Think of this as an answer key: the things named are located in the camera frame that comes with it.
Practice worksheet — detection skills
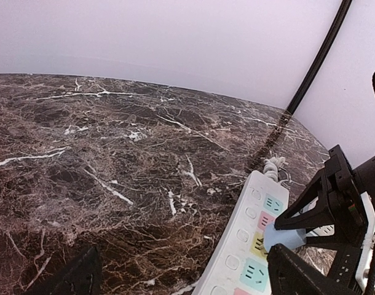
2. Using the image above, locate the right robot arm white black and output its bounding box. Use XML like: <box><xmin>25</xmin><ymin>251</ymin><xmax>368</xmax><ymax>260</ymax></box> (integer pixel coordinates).
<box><xmin>265</xmin><ymin>112</ymin><xmax>375</xmax><ymax>294</ymax></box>

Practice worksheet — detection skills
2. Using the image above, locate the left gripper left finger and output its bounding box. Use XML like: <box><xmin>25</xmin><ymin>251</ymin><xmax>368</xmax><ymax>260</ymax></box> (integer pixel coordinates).
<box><xmin>24</xmin><ymin>246</ymin><xmax>102</xmax><ymax>294</ymax></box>

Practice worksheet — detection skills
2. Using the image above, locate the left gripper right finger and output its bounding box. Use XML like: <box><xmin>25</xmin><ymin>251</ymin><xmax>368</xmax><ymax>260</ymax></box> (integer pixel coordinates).
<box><xmin>267</xmin><ymin>243</ymin><xmax>355</xmax><ymax>295</ymax></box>

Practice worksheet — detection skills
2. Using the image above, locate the blue plug adapter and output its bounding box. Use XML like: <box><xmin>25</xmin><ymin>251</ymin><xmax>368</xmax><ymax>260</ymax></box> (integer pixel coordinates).
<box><xmin>263</xmin><ymin>222</ymin><xmax>307</xmax><ymax>252</ymax></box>

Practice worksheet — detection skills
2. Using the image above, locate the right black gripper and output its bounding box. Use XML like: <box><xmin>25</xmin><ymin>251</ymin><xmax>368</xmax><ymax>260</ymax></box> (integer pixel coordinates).
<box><xmin>274</xmin><ymin>146</ymin><xmax>375</xmax><ymax>289</ymax></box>

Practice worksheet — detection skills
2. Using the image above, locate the white multicolour power strip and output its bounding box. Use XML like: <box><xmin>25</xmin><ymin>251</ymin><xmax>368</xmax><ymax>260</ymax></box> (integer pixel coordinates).
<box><xmin>193</xmin><ymin>157</ymin><xmax>289</xmax><ymax>294</ymax></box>

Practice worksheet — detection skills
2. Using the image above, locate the right black frame post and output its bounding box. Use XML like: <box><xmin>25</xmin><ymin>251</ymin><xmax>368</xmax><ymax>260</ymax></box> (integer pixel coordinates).
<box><xmin>282</xmin><ymin>0</ymin><xmax>352</xmax><ymax>122</ymax></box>

